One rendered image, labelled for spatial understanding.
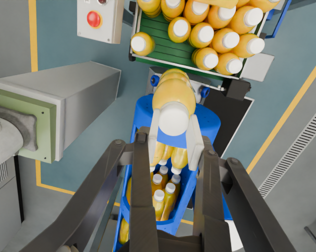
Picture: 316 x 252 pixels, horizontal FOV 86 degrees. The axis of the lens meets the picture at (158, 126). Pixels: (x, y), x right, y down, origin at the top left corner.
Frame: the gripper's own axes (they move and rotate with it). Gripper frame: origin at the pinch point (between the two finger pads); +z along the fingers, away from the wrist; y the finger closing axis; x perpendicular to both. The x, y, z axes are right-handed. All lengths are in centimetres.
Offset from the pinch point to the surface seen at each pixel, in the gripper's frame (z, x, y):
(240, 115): 130, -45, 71
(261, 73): 61, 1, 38
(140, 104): 31.9, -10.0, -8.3
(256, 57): 61, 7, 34
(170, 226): 23, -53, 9
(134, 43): 36.5, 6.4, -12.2
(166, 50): 57, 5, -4
